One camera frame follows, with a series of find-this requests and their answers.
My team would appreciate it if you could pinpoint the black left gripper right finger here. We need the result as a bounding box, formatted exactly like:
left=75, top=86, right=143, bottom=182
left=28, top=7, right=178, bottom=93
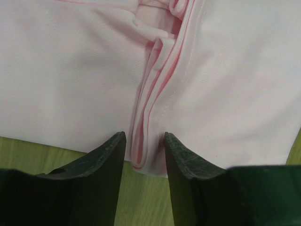
left=164, top=133, right=301, bottom=226

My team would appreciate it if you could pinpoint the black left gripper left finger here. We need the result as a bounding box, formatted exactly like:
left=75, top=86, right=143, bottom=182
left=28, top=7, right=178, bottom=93
left=0, top=132, right=127, bottom=226

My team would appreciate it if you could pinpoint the light pink t-shirt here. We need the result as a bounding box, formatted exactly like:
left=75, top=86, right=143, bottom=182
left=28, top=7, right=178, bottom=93
left=0, top=0, right=301, bottom=176

